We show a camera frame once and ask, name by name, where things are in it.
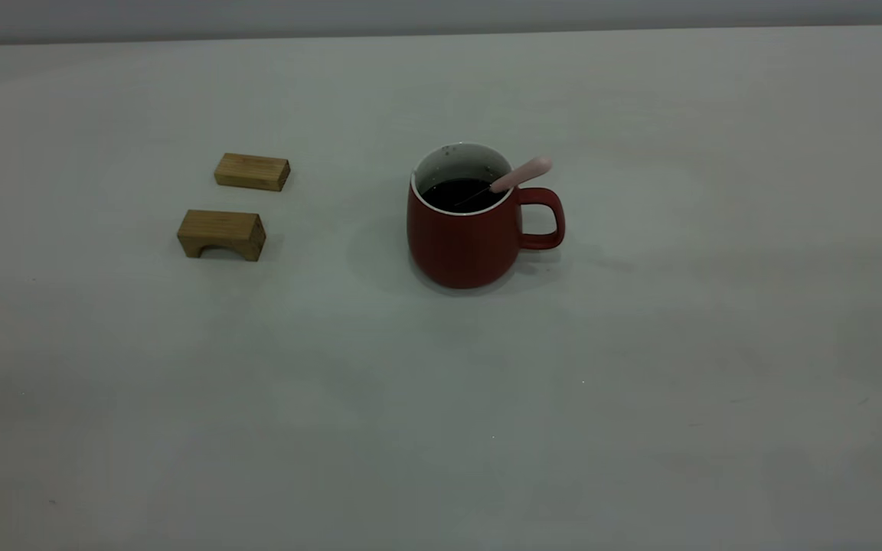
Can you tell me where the red ceramic mug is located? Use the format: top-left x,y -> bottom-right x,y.
407,142 -> 567,290

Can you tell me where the pink-handled metal spoon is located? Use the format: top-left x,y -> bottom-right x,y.
452,157 -> 554,211

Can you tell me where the dark coffee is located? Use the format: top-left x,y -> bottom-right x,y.
420,178 -> 505,214

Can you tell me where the flat wooden block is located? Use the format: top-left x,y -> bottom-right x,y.
214,152 -> 291,192

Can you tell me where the arched wooden block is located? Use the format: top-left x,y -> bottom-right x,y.
177,209 -> 267,262

